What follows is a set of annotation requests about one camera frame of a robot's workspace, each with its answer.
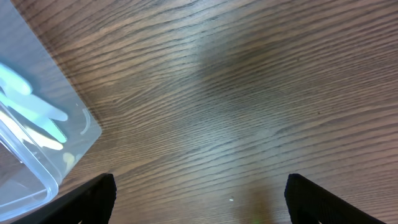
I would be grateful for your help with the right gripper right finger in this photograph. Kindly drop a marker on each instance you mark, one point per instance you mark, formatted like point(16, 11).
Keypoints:
point(308, 203)

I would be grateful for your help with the cream yellow plastic knife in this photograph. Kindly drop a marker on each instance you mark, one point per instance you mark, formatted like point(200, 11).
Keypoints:
point(29, 135)

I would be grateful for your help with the light blue plastic knife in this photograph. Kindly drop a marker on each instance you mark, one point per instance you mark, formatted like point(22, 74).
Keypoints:
point(43, 122)

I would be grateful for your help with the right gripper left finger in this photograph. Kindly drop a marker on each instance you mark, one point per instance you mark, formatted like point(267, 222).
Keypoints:
point(90, 203)

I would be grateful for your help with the right clear plastic container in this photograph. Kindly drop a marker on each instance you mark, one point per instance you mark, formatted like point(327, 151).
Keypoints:
point(31, 175)

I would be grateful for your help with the white plastic knife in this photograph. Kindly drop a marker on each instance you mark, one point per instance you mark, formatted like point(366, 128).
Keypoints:
point(10, 78)
point(35, 104)

